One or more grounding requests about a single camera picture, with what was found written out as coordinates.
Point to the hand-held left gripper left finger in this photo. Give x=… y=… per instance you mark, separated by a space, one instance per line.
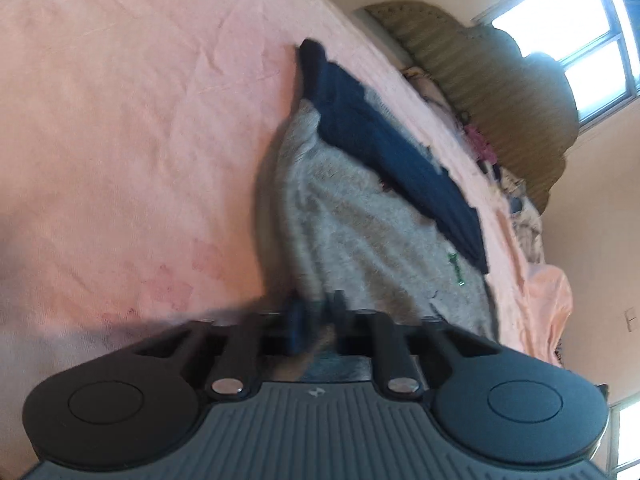
x=298 y=327

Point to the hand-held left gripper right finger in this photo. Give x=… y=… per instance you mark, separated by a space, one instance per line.
x=339 y=325

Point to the grey knit sweater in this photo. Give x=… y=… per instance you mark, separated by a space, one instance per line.
x=350 y=225

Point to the pile of assorted clothes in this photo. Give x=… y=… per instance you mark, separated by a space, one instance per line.
x=480 y=141

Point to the navy blue garment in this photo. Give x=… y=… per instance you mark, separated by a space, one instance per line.
x=380 y=145

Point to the pink bed sheet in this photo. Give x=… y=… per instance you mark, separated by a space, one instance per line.
x=125 y=110

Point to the olive tufted headboard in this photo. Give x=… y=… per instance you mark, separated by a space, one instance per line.
x=475 y=70

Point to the glass window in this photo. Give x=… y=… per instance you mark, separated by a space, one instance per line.
x=550 y=10
x=625 y=435

